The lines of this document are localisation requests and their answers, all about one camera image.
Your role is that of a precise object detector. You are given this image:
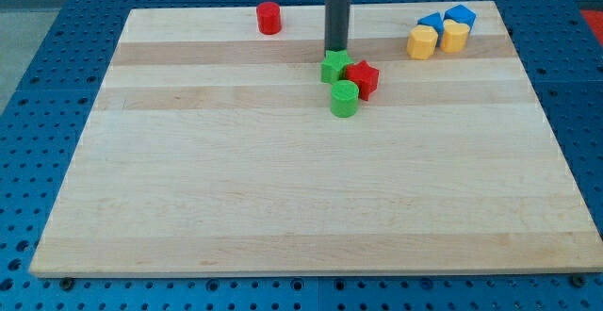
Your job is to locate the green star block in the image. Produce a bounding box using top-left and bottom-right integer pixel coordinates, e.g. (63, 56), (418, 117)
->
(320, 50), (353, 84)

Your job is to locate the red star block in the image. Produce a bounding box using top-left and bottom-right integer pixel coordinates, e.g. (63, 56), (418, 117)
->
(345, 60), (380, 101)

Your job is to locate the green cylinder block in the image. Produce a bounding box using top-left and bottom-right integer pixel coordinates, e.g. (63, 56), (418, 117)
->
(330, 80), (359, 118)

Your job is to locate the light wooden board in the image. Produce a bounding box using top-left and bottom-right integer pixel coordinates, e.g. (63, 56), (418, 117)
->
(30, 1), (602, 278)

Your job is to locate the red cylinder block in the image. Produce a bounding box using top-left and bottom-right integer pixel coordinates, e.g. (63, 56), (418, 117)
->
(256, 2), (282, 35)

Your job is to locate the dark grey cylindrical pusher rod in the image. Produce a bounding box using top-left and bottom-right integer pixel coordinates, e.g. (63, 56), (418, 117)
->
(324, 0), (351, 51)

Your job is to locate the yellow hexagon block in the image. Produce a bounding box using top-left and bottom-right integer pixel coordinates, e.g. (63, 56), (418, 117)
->
(406, 25), (438, 60)

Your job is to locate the blue triangle block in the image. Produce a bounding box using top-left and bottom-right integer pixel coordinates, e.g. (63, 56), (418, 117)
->
(416, 12), (444, 46)

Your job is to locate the yellow heart block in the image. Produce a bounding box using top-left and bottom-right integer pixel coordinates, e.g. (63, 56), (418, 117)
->
(440, 19), (471, 53)

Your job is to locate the blue cube block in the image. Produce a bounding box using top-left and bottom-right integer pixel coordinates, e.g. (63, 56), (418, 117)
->
(444, 5), (477, 32)

